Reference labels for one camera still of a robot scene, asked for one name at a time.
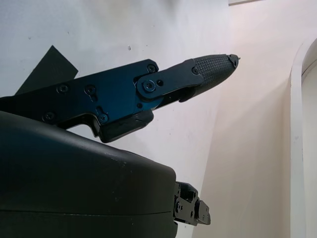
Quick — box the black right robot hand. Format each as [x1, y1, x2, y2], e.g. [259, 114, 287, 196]
[0, 53, 241, 238]

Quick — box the black tape strip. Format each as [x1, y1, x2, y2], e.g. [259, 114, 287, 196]
[14, 45, 79, 96]

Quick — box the white rounded furniture panel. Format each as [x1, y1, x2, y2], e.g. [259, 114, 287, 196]
[290, 37, 317, 238]

